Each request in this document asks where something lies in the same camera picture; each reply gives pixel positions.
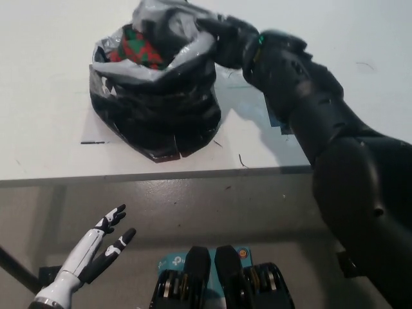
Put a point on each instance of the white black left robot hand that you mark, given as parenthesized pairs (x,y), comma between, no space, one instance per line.
(80,254)

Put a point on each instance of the black grey plastic bag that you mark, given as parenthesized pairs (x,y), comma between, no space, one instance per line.
(154,109)

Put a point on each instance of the red green coffee bean bag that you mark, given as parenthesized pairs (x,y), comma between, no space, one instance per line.
(138,51)

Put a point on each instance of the left black robot torso block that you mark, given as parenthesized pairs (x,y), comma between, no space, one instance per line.
(196,273)

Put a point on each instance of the black robot torso block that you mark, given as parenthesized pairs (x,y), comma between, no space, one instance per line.
(230,277)
(196,273)

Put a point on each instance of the right black robot torso block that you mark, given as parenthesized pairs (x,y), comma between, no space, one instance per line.
(230,277)

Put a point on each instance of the black table foot plate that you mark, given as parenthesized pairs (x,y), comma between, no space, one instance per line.
(346,264)
(48,273)

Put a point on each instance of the black table leg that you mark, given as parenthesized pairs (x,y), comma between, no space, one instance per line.
(17,270)

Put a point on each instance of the thin black tape strip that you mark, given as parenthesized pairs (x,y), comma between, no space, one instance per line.
(92,142)

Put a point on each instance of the black tape patch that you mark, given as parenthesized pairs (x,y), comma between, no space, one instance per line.
(277,126)

